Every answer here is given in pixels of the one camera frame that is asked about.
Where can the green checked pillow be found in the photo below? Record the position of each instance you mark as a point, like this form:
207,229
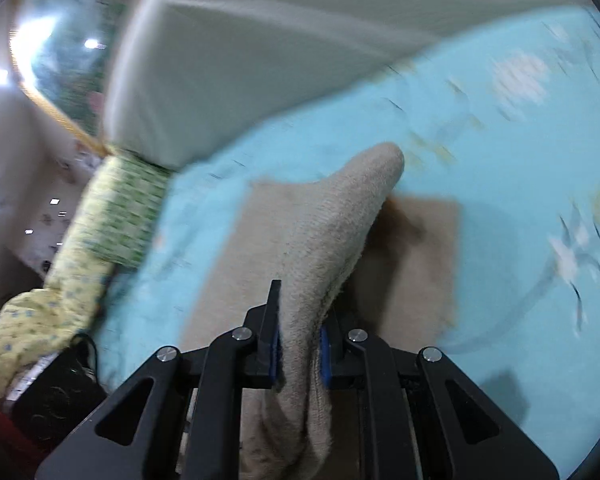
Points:
117,210

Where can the beige knitted sweater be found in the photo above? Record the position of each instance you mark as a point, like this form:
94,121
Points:
320,240

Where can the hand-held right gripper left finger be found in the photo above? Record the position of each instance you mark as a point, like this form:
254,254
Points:
275,357

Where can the blue floral bed sheet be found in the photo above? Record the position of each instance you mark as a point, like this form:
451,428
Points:
505,160

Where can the gold picture frame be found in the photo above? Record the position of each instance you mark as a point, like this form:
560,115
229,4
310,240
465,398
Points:
65,60

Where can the light green striped blanket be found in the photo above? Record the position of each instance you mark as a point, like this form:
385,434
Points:
280,45

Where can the red cloth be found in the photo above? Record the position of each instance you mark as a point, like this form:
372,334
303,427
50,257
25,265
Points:
2,447

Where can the yellow floral pillow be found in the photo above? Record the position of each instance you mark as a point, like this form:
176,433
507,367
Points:
35,320

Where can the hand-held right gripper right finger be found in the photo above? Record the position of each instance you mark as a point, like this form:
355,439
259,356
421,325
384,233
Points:
324,357

